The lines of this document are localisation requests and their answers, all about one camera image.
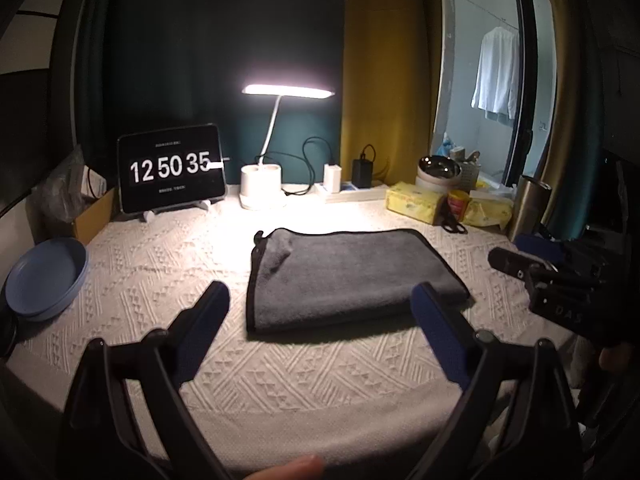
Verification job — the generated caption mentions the white charger adapter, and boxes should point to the white charger adapter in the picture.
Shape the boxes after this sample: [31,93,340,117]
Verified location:
[322,164,342,194]

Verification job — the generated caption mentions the black scissors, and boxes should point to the black scissors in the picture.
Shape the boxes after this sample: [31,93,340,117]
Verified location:
[440,212,468,234]

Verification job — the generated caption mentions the dark green curtain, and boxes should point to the dark green curtain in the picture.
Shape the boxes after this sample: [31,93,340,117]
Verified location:
[75,0,345,184]

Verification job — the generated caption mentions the white basket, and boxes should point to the white basket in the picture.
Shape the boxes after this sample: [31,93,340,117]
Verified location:
[459,159,480,192]

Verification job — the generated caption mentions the cardboard box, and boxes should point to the cardboard box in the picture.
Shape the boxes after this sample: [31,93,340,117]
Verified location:
[72,188,117,245]

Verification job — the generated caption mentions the black charger adapter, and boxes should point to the black charger adapter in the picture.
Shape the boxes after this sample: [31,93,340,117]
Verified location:
[352,158,373,190]

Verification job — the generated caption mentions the white tablet stand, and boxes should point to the white tablet stand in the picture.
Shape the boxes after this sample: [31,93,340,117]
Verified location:
[141,200,212,223]

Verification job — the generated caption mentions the person thumb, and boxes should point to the person thumb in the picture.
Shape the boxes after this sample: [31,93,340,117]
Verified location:
[245,455,324,480]

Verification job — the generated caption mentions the purple and grey towel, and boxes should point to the purple and grey towel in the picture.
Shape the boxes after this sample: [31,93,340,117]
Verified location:
[245,228,472,335]

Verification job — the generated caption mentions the yellow curtain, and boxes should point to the yellow curtain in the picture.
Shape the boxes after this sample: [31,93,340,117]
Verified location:
[341,0,442,185]

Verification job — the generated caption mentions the blue plate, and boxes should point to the blue plate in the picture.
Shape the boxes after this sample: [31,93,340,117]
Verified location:
[4,237,89,322]

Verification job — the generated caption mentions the white textured tablecloth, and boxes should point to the white textured tablecloth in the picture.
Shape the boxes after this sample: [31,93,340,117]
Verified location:
[6,184,576,476]

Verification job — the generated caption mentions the steel bowl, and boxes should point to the steel bowl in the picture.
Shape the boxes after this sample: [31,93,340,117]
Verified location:
[416,155,462,193]

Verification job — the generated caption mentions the red yellow can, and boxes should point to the red yellow can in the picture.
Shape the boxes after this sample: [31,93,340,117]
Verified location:
[447,190,471,222]

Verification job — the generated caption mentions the white hanging shirt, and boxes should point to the white hanging shirt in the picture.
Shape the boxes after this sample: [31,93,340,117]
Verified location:
[471,27,520,122]

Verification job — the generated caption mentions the black tablet clock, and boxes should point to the black tablet clock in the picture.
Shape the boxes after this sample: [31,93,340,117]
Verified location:
[117,124,227,214]

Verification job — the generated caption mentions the white desk lamp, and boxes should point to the white desk lamp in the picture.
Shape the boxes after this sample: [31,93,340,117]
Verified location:
[239,82,335,210]

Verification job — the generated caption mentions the white power strip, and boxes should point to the white power strip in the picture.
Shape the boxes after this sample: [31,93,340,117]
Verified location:
[282,182,388,203]

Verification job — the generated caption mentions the clear plastic bag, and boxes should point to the clear plastic bag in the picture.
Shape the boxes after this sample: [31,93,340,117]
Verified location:
[32,145,85,223]

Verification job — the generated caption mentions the yellow tissue pack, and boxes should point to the yellow tissue pack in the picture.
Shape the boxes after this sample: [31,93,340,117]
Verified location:
[385,182,445,226]

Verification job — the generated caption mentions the black cable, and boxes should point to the black cable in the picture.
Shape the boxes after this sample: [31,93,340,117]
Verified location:
[257,135,336,198]

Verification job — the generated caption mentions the steel tumbler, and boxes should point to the steel tumbler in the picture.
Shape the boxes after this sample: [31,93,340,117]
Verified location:
[508,174,552,243]

